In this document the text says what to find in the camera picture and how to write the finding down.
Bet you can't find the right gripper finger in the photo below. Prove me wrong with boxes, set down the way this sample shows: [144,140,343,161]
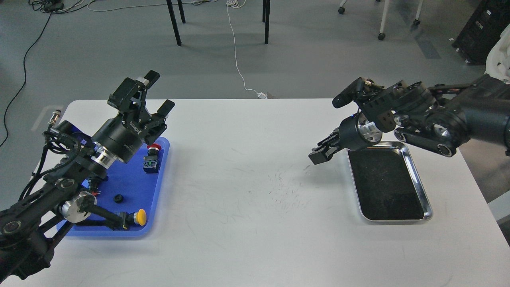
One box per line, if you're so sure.
[317,128,341,149]
[308,145,346,165]

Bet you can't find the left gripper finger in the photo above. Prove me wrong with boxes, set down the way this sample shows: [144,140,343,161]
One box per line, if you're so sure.
[108,70,160,120]
[142,100,175,145]

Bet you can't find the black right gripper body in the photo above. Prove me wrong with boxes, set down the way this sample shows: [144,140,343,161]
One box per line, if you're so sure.
[338,113,383,151]

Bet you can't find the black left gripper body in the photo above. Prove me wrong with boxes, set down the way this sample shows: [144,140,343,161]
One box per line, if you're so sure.
[92,113,147,162]

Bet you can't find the small black gear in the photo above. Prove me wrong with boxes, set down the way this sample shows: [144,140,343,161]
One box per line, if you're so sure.
[113,194,124,203]

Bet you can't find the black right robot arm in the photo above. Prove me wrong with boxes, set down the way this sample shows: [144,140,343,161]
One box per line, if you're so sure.
[308,74,510,165]

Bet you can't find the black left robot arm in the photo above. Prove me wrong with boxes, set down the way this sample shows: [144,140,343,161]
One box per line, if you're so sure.
[0,70,175,281]

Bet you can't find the blue plastic tray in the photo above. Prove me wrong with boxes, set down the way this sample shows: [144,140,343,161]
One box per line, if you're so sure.
[66,137,171,238]

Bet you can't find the metal tray with black mat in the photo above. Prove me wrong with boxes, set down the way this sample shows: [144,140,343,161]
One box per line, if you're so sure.
[347,141,433,224]

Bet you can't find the white chair base with casters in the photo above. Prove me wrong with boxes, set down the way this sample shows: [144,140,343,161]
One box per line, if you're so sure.
[337,0,424,41]

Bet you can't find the black table legs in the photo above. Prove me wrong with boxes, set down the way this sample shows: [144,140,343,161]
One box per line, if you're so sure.
[167,0,271,46]

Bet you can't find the white office chair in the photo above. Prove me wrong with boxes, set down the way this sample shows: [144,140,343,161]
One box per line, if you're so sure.
[485,31,510,84]

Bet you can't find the black equipment case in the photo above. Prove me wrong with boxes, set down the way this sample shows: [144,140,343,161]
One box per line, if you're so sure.
[452,0,510,65]

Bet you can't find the red push button switch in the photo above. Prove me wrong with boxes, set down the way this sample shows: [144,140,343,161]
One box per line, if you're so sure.
[143,143,162,174]

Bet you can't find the yellow push button switch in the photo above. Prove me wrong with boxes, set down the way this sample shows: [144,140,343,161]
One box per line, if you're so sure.
[118,209,147,230]

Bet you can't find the black cable on floor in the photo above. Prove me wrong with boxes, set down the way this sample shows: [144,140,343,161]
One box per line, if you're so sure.
[0,0,65,148]

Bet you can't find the white cable on floor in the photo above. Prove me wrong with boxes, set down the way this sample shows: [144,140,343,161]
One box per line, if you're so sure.
[191,0,267,99]

